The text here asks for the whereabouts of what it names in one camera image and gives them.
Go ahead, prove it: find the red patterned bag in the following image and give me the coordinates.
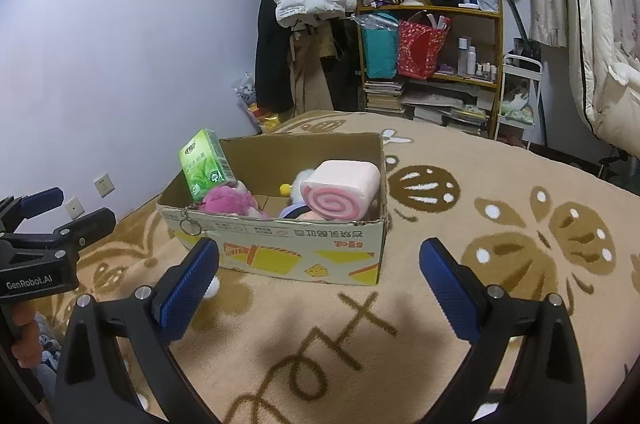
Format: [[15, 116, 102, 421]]
[[397, 13, 452, 80]]

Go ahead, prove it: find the beige hanging garment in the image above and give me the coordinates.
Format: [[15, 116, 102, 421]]
[[290, 22, 336, 112]]

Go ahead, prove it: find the green soft item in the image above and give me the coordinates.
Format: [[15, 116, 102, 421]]
[[500, 102, 533, 122]]

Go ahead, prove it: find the wooden shelf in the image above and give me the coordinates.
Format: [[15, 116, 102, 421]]
[[350, 0, 505, 140]]

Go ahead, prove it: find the stack of books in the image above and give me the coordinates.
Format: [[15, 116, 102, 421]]
[[363, 79, 406, 114]]

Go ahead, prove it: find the pink bear plush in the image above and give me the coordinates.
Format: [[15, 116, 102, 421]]
[[200, 184, 258, 217]]

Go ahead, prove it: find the pink swirl roll plush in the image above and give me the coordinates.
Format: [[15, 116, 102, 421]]
[[300, 160, 382, 221]]

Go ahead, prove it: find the patterned blue clothing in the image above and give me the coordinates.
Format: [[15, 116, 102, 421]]
[[35, 319, 63, 385]]

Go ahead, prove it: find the beige printed blanket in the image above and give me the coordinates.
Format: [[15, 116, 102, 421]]
[[35, 109, 640, 424]]

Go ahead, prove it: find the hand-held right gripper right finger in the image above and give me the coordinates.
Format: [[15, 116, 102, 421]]
[[419, 238, 587, 424]]

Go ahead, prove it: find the printed cardboard box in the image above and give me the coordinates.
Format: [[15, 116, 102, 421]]
[[156, 133, 388, 286]]

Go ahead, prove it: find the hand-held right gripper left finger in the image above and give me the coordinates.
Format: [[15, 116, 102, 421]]
[[54, 237, 221, 424]]

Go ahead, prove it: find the person's left hand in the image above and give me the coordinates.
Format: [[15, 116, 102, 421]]
[[11, 301, 43, 370]]

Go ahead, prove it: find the white cart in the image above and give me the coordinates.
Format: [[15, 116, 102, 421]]
[[495, 52, 543, 150]]

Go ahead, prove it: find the white doll plush purple dress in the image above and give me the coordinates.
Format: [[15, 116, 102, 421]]
[[279, 169, 321, 220]]

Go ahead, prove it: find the pile of colourful snack bags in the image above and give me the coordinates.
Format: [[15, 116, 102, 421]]
[[235, 72, 281, 132]]

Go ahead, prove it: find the white padded cushion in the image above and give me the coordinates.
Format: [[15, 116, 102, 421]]
[[562, 0, 640, 150]]

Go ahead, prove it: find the black chair base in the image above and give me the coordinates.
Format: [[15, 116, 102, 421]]
[[597, 148, 632, 181]]

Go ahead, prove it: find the teal bag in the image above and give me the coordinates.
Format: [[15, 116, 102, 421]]
[[361, 17, 401, 80]]

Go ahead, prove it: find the metal key ring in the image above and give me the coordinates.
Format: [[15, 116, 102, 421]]
[[180, 208, 201, 236]]

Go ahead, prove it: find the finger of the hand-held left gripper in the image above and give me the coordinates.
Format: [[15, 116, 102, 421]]
[[50, 207, 117, 251], [0, 187, 64, 230]]

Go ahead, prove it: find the green tissue pack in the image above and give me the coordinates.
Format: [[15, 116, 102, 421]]
[[179, 128, 237, 201]]

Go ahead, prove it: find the pile of papers and books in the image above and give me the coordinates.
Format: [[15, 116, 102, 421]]
[[402, 82, 496, 135]]

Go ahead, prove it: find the black coat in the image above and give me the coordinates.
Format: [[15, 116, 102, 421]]
[[255, 0, 296, 112]]

